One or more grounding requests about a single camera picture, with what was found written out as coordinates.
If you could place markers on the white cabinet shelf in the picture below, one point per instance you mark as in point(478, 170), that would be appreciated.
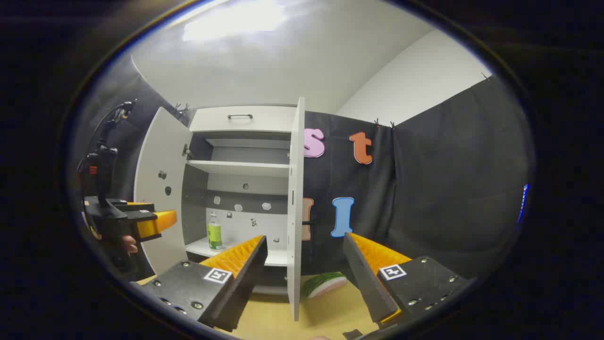
point(236, 168)
point(276, 257)

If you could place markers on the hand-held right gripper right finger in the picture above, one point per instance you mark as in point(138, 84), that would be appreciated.
point(365, 278)

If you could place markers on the white cabinet door camera sticker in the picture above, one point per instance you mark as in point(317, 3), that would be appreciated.
point(163, 141)

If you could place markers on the watermelon slice toy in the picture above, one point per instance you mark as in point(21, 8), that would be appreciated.
point(323, 284)

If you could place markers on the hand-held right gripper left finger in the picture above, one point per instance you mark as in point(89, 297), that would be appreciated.
point(245, 278)

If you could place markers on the white and grey cabinet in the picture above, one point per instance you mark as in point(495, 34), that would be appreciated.
point(269, 184)

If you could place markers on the green label bottle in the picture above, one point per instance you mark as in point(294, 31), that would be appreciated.
point(214, 236)

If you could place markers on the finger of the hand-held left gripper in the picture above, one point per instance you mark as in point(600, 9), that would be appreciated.
point(155, 224)
point(137, 215)

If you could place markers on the white cabinet door headphones sticker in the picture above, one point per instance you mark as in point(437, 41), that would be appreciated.
point(297, 156)

